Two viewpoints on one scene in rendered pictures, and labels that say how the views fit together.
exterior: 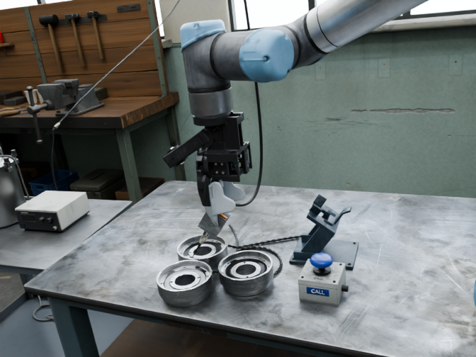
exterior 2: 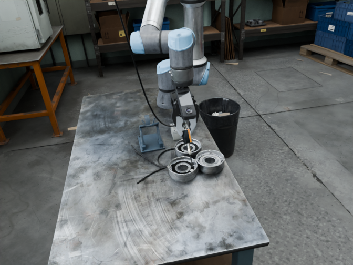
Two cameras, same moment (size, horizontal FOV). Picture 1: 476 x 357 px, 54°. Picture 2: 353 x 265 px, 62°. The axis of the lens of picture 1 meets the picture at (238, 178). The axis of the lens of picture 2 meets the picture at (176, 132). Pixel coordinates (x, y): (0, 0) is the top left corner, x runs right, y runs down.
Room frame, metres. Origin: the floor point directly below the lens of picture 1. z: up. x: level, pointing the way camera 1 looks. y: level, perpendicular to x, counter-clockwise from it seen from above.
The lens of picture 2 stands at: (1.34, 0.79, 1.49)
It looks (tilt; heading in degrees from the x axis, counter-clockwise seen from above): 31 degrees down; 236
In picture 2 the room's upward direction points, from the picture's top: 4 degrees counter-clockwise
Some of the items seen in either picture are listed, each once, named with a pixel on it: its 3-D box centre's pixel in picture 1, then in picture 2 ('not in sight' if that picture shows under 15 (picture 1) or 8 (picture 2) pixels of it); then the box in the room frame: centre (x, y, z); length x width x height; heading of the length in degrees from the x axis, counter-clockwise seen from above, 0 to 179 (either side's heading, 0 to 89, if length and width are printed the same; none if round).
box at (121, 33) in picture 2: not in sight; (113, 26); (-0.47, -3.37, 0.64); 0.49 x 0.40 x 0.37; 160
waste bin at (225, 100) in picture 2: not in sight; (218, 129); (-0.12, -0.78, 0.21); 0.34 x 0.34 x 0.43
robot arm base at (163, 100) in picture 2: not in sight; (170, 94); (0.55, -0.43, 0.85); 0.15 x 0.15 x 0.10
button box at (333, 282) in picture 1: (325, 281); (179, 130); (0.71, -0.14, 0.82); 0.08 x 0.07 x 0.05; 65
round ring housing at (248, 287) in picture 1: (246, 273); (188, 149); (0.77, 0.00, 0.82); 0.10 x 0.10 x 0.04
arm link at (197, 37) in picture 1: (207, 55); (180, 49); (0.80, 0.03, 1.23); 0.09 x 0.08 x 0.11; 47
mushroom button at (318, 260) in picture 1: (321, 268); not in sight; (0.71, -0.13, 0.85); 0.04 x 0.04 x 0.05
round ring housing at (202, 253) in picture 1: (202, 254); (183, 169); (0.86, 0.09, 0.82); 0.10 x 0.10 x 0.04
